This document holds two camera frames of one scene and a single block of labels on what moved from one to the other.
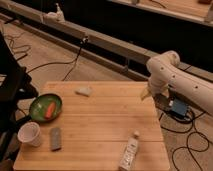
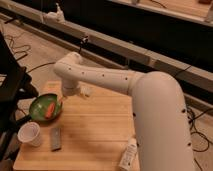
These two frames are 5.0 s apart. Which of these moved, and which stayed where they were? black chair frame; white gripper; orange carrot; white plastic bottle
Moved: white gripper
Stayed: black chair frame; white plastic bottle; orange carrot
